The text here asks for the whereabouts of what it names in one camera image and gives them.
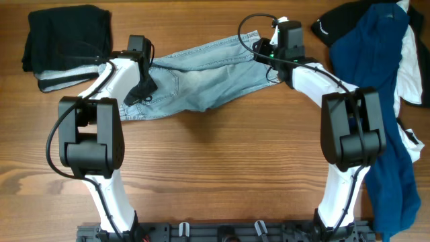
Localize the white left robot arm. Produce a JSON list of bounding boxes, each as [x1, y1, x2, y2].
[[52, 35, 157, 241]]

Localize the dark blue shirt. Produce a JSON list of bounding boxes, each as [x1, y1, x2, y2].
[[329, 3, 421, 241]]

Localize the black garment with white print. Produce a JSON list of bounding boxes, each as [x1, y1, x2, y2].
[[311, 0, 429, 108]]

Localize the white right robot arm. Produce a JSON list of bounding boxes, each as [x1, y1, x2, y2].
[[252, 18, 386, 241]]

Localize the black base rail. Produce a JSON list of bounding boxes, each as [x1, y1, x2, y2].
[[76, 220, 377, 242]]

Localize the folded black garment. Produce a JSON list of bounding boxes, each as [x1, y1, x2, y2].
[[21, 5, 113, 93]]

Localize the light blue denim shorts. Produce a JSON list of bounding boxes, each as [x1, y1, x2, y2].
[[119, 31, 278, 121]]

